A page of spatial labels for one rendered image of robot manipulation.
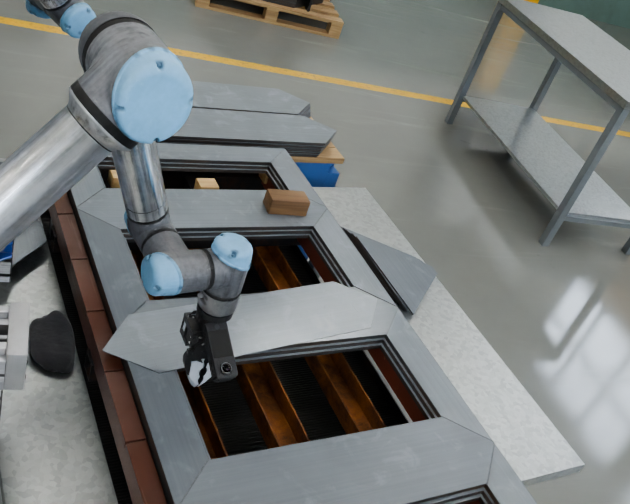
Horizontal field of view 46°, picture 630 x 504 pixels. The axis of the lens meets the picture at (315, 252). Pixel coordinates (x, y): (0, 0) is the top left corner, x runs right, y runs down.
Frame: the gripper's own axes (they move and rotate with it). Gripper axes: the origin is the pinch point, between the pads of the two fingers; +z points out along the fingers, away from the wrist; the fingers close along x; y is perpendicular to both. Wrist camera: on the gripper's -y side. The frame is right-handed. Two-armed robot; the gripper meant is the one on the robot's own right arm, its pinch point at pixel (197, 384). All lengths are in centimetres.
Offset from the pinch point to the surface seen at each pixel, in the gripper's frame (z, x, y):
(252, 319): 1.0, -19.6, 18.1
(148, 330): 0.9, 5.6, 17.4
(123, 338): 0.9, 11.4, 15.7
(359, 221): 11, -81, 68
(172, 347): 0.9, 1.8, 11.7
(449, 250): 86, -207, 140
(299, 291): 1.0, -36.1, 26.6
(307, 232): 3, -51, 53
